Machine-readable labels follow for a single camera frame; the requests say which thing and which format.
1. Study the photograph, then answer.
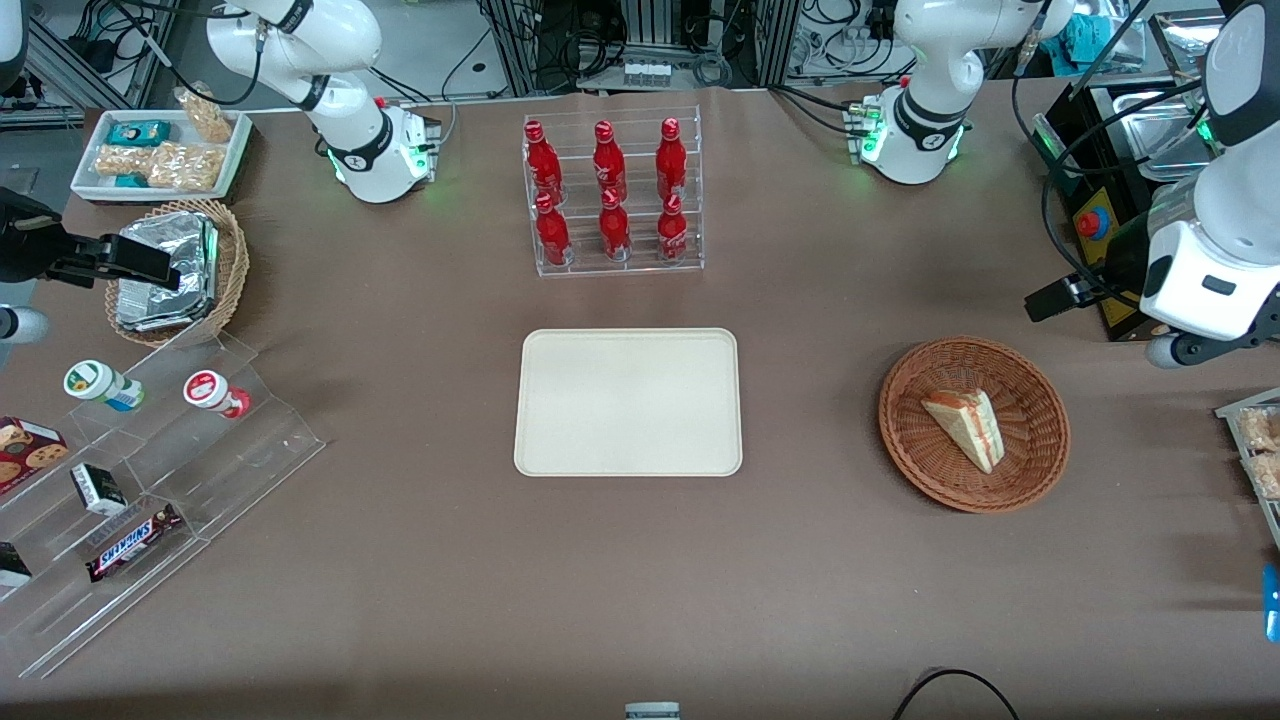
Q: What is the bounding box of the red cookie box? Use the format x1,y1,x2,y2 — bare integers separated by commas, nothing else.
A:
0,415,71,496

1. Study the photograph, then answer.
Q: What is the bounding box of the small black white box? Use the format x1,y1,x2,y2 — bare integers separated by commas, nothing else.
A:
70,462,129,518

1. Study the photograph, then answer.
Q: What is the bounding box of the red capped white bottle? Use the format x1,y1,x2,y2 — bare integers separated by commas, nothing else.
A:
182,369,253,420

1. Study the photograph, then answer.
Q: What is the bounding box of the teal cloth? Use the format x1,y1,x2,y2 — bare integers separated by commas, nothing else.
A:
1060,15,1131,66

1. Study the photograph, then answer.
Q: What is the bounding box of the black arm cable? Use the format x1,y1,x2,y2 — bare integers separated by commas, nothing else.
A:
1010,0,1216,301

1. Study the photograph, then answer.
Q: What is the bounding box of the white power strip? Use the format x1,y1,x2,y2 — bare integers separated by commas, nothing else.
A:
800,25,893,76

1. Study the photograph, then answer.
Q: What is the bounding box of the slanted aluminium frame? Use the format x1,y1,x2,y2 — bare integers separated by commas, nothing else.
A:
25,15,136,111

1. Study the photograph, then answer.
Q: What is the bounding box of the round brown wicker basket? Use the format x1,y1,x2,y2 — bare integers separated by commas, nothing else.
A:
878,336,1072,515

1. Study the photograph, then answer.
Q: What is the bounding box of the large clear bag of nuts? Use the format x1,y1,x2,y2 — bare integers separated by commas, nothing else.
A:
148,142,226,193

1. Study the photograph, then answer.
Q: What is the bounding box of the white rectangular snack tray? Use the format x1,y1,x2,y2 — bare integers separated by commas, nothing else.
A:
70,108,254,204

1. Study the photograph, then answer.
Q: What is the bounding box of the black glass food warmer cabinet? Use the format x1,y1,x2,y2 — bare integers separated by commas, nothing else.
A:
1030,78,1231,344

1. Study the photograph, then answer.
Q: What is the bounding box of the oval light wicker basket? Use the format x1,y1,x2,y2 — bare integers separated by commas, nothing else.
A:
104,198,251,349

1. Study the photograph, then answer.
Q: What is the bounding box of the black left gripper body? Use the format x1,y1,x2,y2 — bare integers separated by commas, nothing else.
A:
1096,213,1152,306

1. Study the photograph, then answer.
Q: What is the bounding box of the red cola bottle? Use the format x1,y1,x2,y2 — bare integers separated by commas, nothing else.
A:
656,193,690,263
524,119,563,206
598,188,633,263
655,117,689,201
534,192,572,267
592,120,627,201

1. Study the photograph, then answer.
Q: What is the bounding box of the clear acrylic stepped display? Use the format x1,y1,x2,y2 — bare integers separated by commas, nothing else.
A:
0,330,328,681

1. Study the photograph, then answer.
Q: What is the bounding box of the black looped cable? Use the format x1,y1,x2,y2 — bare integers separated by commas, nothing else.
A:
890,668,1021,720

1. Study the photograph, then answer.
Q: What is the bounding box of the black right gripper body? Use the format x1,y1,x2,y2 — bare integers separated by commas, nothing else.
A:
0,188,64,285

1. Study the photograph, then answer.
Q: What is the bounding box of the brown Snickers bar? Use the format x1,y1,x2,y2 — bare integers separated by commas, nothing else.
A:
85,503,184,584

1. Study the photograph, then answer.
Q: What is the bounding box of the cream plastic tray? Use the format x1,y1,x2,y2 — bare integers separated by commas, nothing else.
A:
513,327,744,478

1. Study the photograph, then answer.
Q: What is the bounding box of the clear acrylic bottle rack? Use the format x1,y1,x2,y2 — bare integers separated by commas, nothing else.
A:
521,104,706,279

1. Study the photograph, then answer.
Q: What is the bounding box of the steel food pan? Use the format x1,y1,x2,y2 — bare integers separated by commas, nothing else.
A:
1110,88,1216,183

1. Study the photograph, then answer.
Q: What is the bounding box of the black equipment box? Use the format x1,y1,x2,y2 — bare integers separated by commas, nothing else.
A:
620,0,746,61

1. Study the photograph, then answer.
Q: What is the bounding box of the green capped white bottle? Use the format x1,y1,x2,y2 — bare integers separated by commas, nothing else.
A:
63,359,146,413

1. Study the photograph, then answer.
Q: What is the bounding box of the aluminium frame post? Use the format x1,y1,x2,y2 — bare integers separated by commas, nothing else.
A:
485,0,546,98
758,0,803,89

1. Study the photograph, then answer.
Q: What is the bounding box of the grey snack tray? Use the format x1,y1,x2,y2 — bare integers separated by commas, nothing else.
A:
1215,388,1280,551

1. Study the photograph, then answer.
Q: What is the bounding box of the triangle sandwich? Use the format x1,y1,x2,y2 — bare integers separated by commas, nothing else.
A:
920,388,1006,475

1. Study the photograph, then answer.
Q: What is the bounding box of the silver foil wrapped pack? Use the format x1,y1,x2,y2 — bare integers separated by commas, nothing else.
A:
118,212,221,291
115,278,209,333

